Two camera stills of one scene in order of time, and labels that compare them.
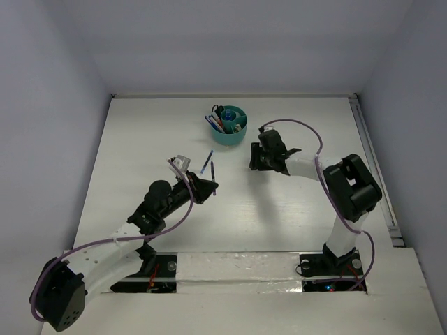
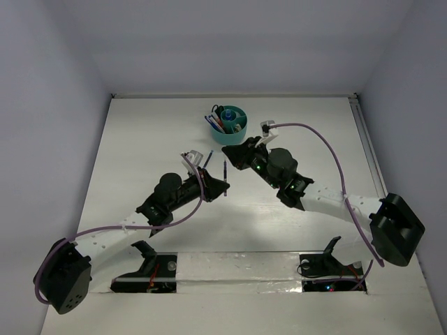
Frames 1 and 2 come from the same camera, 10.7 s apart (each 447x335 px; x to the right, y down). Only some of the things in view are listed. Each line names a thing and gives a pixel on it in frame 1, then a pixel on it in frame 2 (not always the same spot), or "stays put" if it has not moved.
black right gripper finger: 257,160 → 237,154
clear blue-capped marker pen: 228,114 stays put
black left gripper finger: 200,188 → 214,187
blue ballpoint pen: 209,121 stays put
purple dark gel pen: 213,179 → 225,176
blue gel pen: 207,160 stays put
